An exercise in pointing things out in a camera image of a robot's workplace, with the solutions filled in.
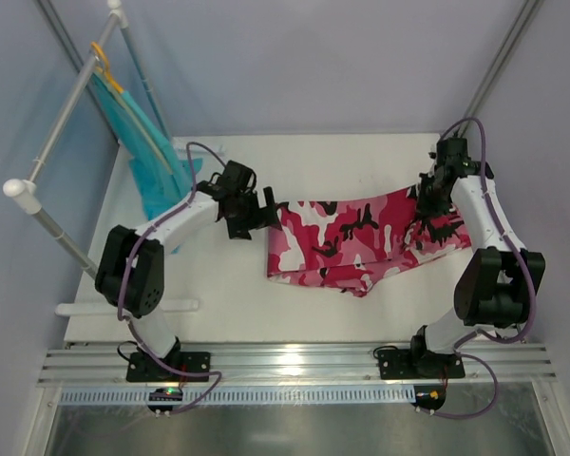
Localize pink camouflage trousers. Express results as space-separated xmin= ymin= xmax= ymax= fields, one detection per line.
xmin=267 ymin=187 xmax=471 ymax=297

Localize clear green hanger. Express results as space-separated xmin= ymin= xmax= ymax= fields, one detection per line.
xmin=90 ymin=66 xmax=173 ymax=176

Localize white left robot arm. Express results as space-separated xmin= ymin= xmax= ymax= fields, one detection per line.
xmin=94 ymin=161 xmax=280 ymax=364

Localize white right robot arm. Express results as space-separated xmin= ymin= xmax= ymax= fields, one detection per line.
xmin=408 ymin=137 xmax=545 ymax=375

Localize orange plastic hanger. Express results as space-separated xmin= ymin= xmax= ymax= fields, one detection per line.
xmin=90 ymin=42 xmax=124 ymax=94

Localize turquoise t-shirt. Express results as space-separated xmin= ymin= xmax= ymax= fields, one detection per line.
xmin=92 ymin=70 xmax=205 ymax=256

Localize white clothes rack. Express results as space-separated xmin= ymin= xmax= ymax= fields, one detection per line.
xmin=2 ymin=0 xmax=227 ymax=318

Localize aluminium frame rail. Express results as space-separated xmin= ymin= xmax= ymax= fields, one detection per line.
xmin=37 ymin=341 xmax=557 ymax=387

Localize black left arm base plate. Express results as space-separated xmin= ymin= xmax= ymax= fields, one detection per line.
xmin=125 ymin=351 xmax=212 ymax=383

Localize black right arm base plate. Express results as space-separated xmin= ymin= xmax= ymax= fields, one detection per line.
xmin=372 ymin=345 xmax=466 ymax=380

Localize grey slotted cable duct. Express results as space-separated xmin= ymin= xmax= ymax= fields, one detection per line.
xmin=58 ymin=384 xmax=416 ymax=407

